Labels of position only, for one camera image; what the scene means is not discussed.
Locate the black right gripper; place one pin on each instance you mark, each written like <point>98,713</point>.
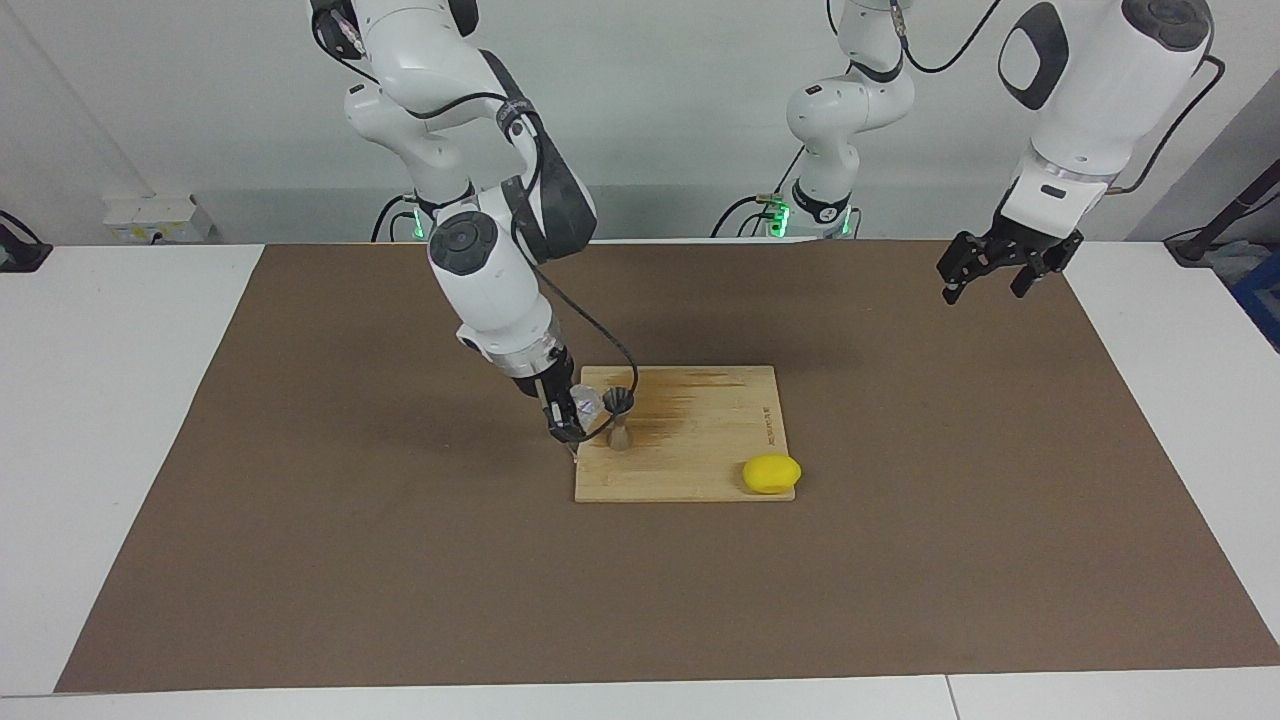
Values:
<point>555,380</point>

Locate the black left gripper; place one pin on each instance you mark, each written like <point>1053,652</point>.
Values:
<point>1040,240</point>

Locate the small clear glass cup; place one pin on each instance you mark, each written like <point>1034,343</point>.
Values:
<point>590,405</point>

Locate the steel double jigger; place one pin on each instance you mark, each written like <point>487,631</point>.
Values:
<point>620,440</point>

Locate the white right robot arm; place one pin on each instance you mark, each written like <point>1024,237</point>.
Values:
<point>490,270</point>

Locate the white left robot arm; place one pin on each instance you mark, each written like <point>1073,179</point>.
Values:
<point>1100,80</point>

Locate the wooden cutting board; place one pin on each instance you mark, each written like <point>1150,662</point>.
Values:
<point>720,450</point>

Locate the black tripod stand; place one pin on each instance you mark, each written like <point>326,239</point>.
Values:
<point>1195,245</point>

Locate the yellow lemon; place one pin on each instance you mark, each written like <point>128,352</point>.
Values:
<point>770,475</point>

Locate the blue crate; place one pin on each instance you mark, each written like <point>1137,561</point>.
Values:
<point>1262,300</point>

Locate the brown table mat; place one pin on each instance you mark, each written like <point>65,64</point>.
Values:
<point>300,580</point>

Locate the white wall socket box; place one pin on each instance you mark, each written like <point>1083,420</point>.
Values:
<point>150,220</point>

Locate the black clamp mount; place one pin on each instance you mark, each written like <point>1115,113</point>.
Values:
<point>20,255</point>

